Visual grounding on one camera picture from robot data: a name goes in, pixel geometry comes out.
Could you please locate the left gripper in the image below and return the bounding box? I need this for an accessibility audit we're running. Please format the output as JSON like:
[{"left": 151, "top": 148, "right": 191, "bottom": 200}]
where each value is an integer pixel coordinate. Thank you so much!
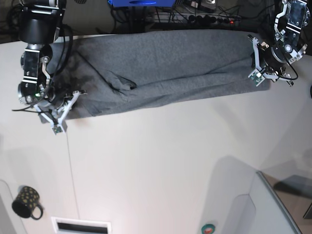
[{"left": 259, "top": 46, "right": 286, "bottom": 76}]

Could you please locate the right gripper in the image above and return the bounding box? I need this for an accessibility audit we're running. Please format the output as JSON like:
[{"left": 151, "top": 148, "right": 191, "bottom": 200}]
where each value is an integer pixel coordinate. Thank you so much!
[{"left": 40, "top": 92, "right": 73, "bottom": 115}]

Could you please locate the grey t-shirt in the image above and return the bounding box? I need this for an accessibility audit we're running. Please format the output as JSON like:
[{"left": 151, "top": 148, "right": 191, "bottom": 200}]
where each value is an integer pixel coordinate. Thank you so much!
[{"left": 54, "top": 29, "right": 270, "bottom": 119}]

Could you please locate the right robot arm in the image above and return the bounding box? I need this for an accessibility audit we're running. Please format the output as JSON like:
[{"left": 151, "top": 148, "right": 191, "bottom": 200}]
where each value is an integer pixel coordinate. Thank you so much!
[{"left": 18, "top": 0, "right": 73, "bottom": 112}]

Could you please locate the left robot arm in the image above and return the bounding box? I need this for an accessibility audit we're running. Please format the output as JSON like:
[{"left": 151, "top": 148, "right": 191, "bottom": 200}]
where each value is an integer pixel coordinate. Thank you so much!
[{"left": 260, "top": 0, "right": 311, "bottom": 81}]

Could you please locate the black power strip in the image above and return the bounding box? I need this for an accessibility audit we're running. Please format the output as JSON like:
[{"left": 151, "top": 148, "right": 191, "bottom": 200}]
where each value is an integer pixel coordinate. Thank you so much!
[{"left": 187, "top": 15, "right": 236, "bottom": 27}]

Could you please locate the black mug with yellow dots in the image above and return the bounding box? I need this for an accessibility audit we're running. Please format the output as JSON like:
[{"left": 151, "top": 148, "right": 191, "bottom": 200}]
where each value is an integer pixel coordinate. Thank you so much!
[{"left": 11, "top": 186, "right": 43, "bottom": 220}]

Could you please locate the blue box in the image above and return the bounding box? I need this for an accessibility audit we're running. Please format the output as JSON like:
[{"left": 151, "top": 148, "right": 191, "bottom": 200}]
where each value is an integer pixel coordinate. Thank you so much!
[{"left": 108, "top": 0, "right": 175, "bottom": 7}]

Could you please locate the white slotted panel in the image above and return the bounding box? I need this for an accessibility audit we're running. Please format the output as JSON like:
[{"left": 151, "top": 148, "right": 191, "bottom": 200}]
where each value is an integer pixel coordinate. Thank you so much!
[{"left": 51, "top": 217, "right": 112, "bottom": 234}]

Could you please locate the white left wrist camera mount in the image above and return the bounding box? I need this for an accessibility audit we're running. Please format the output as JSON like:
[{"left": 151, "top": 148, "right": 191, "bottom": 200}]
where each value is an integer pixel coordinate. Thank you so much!
[{"left": 248, "top": 35, "right": 293, "bottom": 87}]

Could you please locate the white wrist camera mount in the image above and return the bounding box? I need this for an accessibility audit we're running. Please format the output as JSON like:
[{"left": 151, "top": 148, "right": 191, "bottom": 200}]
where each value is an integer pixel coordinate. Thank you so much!
[
  {"left": 248, "top": 35, "right": 293, "bottom": 87},
  {"left": 34, "top": 90, "right": 87, "bottom": 135}
]

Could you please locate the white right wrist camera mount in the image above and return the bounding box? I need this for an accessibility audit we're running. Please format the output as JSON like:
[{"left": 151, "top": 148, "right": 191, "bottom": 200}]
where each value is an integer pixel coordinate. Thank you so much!
[{"left": 34, "top": 90, "right": 87, "bottom": 135}]

